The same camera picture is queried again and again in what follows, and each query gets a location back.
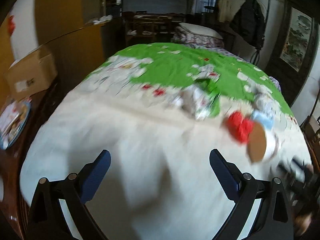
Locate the black metal coat rack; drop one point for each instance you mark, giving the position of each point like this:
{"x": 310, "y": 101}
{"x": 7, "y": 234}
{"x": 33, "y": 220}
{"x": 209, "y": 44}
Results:
{"x": 256, "y": 55}

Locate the dark wooden desk and chair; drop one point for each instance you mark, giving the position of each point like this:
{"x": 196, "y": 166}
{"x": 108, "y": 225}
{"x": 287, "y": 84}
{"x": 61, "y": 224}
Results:
{"x": 150, "y": 28}

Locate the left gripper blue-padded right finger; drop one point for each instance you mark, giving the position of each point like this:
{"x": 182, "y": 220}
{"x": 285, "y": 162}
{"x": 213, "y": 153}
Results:
{"x": 228, "y": 175}

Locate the red mesh net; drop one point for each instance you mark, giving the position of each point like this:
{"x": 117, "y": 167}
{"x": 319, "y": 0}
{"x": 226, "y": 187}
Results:
{"x": 240, "y": 127}

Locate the tall wooden glass cabinet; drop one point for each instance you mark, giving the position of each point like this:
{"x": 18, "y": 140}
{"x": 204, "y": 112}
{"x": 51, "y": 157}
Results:
{"x": 76, "y": 47}

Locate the blue plate of snacks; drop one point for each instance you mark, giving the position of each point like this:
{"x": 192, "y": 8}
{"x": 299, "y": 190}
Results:
{"x": 14, "y": 116}

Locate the dark framed landscape painting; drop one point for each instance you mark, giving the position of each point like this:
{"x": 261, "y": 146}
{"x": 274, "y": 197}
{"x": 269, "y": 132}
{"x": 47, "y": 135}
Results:
{"x": 295, "y": 50}

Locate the black hanging jacket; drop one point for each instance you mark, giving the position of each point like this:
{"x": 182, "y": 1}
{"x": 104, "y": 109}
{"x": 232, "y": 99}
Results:
{"x": 249, "y": 23}

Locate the red hanging ornament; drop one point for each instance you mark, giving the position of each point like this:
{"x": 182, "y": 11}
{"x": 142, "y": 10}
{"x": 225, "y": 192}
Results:
{"x": 11, "y": 25}

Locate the white pillow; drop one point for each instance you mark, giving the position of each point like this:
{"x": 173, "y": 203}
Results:
{"x": 200, "y": 30}

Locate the round cup with brown lid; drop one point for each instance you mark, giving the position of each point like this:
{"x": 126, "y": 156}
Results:
{"x": 263, "y": 144}

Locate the white plastic bag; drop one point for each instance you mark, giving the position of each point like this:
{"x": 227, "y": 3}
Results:
{"x": 266, "y": 104}

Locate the person's right hand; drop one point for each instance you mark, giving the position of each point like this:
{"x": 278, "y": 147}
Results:
{"x": 301, "y": 223}

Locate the green and white snack bag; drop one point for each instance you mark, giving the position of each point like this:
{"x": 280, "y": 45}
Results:
{"x": 201, "y": 99}

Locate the white and green cartoon duvet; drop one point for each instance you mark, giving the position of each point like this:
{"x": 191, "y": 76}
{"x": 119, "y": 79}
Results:
{"x": 160, "y": 184}

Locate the dark wooden sideboard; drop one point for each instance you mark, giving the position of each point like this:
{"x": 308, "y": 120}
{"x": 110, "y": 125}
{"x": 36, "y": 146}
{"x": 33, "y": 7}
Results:
{"x": 13, "y": 207}

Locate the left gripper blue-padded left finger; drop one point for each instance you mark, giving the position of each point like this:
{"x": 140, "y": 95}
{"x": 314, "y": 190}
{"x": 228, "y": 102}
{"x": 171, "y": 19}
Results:
{"x": 92, "y": 174}

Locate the brown cardboard box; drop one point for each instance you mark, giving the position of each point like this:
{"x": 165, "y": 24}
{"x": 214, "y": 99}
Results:
{"x": 32, "y": 74}

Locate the wooden armchair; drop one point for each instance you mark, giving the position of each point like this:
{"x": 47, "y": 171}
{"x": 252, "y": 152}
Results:
{"x": 310, "y": 130}

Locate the white hanging garment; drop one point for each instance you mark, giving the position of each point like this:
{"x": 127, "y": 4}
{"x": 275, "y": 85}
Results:
{"x": 225, "y": 11}

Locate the light blue packet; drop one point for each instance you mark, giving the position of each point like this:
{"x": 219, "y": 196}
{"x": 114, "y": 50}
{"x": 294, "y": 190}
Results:
{"x": 260, "y": 117}

